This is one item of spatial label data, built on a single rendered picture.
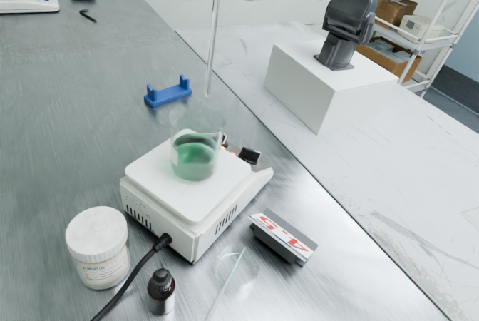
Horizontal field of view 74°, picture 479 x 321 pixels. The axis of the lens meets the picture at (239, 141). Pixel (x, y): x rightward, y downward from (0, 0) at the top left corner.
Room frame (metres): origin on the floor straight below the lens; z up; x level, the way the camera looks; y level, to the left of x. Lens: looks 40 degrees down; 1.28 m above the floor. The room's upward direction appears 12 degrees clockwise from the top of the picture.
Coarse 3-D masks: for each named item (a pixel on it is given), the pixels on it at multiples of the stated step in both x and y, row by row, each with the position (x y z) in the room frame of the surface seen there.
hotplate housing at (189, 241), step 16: (256, 176) 0.31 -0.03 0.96; (128, 192) 0.24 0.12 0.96; (144, 192) 0.24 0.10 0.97; (240, 192) 0.28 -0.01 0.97; (256, 192) 0.32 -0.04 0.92; (128, 208) 0.24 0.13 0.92; (144, 208) 0.23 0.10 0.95; (160, 208) 0.22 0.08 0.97; (224, 208) 0.24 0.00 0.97; (240, 208) 0.28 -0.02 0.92; (144, 224) 0.23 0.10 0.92; (160, 224) 0.22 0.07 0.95; (176, 224) 0.21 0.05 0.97; (208, 224) 0.22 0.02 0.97; (224, 224) 0.25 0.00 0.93; (160, 240) 0.20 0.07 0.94; (176, 240) 0.21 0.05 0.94; (192, 240) 0.20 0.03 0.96; (208, 240) 0.22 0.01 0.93; (192, 256) 0.20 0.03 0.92
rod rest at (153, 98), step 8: (184, 80) 0.58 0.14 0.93; (152, 88) 0.52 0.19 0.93; (168, 88) 0.56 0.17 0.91; (176, 88) 0.57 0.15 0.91; (184, 88) 0.58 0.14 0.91; (144, 96) 0.52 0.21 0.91; (152, 96) 0.51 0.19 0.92; (160, 96) 0.53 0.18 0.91; (168, 96) 0.54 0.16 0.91; (176, 96) 0.55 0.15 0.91; (152, 104) 0.50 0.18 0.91; (160, 104) 0.52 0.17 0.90
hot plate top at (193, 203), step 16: (160, 144) 0.31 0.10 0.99; (144, 160) 0.27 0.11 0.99; (160, 160) 0.28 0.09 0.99; (224, 160) 0.30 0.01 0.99; (240, 160) 0.31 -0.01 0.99; (128, 176) 0.25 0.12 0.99; (144, 176) 0.25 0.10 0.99; (160, 176) 0.26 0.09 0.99; (224, 176) 0.28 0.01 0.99; (240, 176) 0.28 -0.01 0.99; (160, 192) 0.23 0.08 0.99; (176, 192) 0.24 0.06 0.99; (192, 192) 0.24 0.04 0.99; (208, 192) 0.25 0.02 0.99; (224, 192) 0.25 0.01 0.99; (176, 208) 0.21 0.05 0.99; (192, 208) 0.22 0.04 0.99; (208, 208) 0.22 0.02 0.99; (192, 224) 0.20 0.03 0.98
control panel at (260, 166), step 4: (228, 144) 0.40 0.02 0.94; (228, 148) 0.37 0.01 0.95; (232, 148) 0.38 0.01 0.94; (236, 148) 0.39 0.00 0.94; (232, 152) 0.36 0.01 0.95; (236, 152) 0.37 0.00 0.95; (260, 160) 0.38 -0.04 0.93; (260, 164) 0.36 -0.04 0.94; (264, 164) 0.37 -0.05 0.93; (252, 168) 0.33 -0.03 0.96; (256, 168) 0.33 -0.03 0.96; (260, 168) 0.34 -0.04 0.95; (264, 168) 0.35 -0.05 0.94; (256, 172) 0.32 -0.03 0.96
